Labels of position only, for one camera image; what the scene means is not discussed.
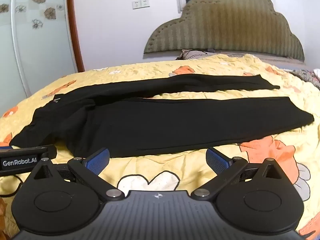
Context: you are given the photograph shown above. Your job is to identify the black pants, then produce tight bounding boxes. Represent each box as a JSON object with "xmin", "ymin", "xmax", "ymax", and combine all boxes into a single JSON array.
[{"xmin": 9, "ymin": 74, "xmax": 315, "ymax": 158}]

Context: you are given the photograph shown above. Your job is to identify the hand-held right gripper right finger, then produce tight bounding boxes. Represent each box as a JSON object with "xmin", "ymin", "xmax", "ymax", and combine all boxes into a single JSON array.
[{"xmin": 191, "ymin": 147, "xmax": 293, "ymax": 202}]

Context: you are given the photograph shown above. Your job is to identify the thin black cable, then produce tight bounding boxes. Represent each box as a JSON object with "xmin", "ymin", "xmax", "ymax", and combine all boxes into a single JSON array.
[{"xmin": 0, "ymin": 175, "xmax": 24, "ymax": 197}]

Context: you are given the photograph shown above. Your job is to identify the white flower print wardrobe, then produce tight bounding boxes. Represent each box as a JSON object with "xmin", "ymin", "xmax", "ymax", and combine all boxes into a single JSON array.
[{"xmin": 0, "ymin": 0, "xmax": 78, "ymax": 117}]

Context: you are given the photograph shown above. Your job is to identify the yellow printed blanket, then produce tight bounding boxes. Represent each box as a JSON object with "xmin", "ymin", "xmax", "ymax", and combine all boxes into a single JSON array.
[{"xmin": 0, "ymin": 54, "xmax": 320, "ymax": 240}]

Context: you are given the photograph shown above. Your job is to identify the grey patterned pillow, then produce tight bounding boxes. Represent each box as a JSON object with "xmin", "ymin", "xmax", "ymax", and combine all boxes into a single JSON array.
[{"xmin": 176, "ymin": 49, "xmax": 218, "ymax": 61}]

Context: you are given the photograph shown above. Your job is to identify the grey patterned cloth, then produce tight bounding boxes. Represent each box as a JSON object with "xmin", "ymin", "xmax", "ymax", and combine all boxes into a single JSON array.
[{"xmin": 287, "ymin": 68, "xmax": 320, "ymax": 91}]

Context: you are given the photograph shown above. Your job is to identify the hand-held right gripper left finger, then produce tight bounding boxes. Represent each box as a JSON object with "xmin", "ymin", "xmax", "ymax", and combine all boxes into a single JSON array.
[{"xmin": 26, "ymin": 148, "xmax": 125, "ymax": 202}]

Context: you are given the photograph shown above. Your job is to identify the brown wooden door frame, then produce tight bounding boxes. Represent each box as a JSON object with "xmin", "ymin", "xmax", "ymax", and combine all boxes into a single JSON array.
[{"xmin": 66, "ymin": 0, "xmax": 86, "ymax": 72}]

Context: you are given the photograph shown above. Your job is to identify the olive padded headboard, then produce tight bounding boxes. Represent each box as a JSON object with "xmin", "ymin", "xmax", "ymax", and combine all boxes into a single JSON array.
[{"xmin": 143, "ymin": 0, "xmax": 305, "ymax": 62}]

